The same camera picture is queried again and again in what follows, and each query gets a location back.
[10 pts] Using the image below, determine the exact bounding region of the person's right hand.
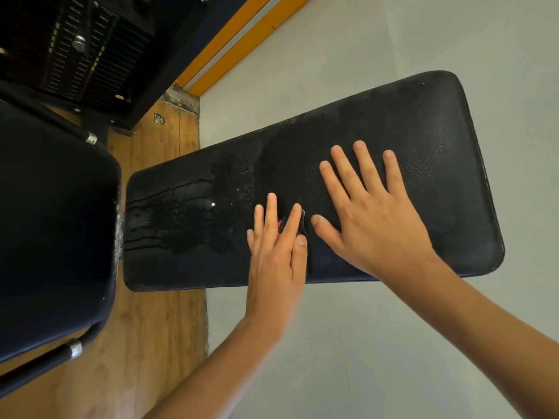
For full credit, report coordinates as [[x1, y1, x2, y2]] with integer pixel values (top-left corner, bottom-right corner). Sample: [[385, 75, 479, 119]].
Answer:
[[311, 140, 438, 280]]

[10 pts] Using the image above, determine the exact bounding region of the person's left hand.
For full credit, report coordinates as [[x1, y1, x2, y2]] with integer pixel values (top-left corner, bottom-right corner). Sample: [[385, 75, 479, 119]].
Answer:
[[245, 193, 309, 341]]

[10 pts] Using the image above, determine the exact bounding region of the person's right forearm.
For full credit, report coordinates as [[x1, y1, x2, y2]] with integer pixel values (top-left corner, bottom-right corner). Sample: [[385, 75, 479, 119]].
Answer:
[[393, 253, 559, 419]]

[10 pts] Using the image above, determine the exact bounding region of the person's left forearm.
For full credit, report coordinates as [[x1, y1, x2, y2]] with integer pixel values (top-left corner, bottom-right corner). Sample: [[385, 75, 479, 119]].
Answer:
[[144, 318, 285, 419]]

